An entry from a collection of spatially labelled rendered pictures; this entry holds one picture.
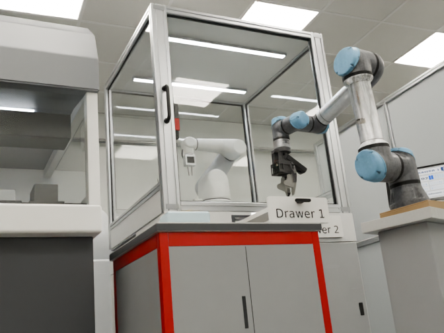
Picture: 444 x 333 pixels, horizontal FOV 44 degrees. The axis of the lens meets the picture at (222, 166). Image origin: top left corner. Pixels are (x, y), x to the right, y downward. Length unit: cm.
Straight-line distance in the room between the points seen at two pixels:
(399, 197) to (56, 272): 127
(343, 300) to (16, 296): 151
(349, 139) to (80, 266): 320
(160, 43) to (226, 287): 135
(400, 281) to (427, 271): 11
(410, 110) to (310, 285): 253
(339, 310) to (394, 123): 202
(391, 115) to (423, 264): 249
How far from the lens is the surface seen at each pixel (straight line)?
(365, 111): 214
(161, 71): 265
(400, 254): 210
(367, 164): 207
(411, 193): 214
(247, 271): 184
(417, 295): 207
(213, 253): 179
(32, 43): 227
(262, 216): 231
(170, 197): 243
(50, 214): 202
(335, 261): 278
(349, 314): 278
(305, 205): 233
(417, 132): 420
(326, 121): 247
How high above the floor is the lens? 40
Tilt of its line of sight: 17 degrees up
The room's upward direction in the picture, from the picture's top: 6 degrees counter-clockwise
